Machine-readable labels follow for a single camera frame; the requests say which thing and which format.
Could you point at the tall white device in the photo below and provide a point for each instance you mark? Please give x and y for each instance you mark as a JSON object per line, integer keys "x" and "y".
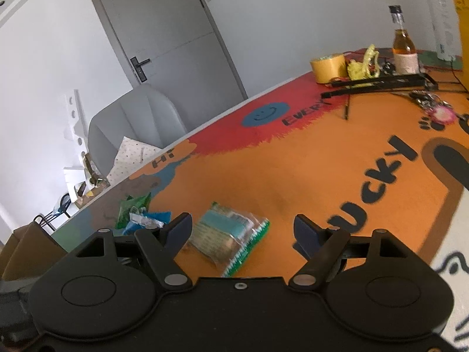
{"x": 445, "y": 25}

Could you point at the teal green cracker packet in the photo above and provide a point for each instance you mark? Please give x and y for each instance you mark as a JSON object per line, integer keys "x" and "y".
{"x": 223, "y": 238}

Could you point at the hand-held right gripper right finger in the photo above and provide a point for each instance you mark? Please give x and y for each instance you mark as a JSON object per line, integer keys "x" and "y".
{"x": 307, "y": 233}

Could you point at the small brown object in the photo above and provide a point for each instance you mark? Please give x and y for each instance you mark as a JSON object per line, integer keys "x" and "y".
{"x": 93, "y": 172}

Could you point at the white shelf board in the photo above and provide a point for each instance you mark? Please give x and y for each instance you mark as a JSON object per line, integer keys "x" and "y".
{"x": 71, "y": 110}

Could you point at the amber glass bottle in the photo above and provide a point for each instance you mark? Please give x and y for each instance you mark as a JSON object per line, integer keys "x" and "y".
{"x": 405, "y": 58}

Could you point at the yellow tape roll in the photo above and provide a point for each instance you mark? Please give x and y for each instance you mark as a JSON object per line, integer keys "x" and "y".
{"x": 328, "y": 68}

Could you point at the yellow crumpled wrapper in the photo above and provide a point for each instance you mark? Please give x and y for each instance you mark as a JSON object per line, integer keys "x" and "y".
{"x": 361, "y": 68}

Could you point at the black folding stand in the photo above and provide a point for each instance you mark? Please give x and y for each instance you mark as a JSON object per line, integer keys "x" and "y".
{"x": 384, "y": 80}

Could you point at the key bunch with pink fob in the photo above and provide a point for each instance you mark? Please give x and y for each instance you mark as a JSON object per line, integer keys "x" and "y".
{"x": 443, "y": 113}

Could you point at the white dotted pillow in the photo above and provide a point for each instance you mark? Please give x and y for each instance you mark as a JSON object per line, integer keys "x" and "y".
{"x": 132, "y": 157}

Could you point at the grey chair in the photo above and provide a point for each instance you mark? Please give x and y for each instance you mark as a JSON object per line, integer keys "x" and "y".
{"x": 139, "y": 117}

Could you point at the small green snack packet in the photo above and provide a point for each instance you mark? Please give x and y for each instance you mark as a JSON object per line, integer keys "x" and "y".
{"x": 133, "y": 205}

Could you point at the brown cardboard box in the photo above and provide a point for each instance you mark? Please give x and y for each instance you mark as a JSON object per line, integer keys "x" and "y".
{"x": 29, "y": 249}

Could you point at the grey door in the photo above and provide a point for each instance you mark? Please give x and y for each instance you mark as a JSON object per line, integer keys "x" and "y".
{"x": 168, "y": 25}

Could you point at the blue snack packet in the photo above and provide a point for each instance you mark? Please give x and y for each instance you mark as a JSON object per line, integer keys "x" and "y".
{"x": 143, "y": 222}
{"x": 164, "y": 217}

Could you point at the orange printed table mat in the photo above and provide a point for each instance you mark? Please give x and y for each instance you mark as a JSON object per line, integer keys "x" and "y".
{"x": 293, "y": 176}

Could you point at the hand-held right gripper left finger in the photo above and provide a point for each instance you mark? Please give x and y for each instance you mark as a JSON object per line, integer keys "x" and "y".
{"x": 177, "y": 233}

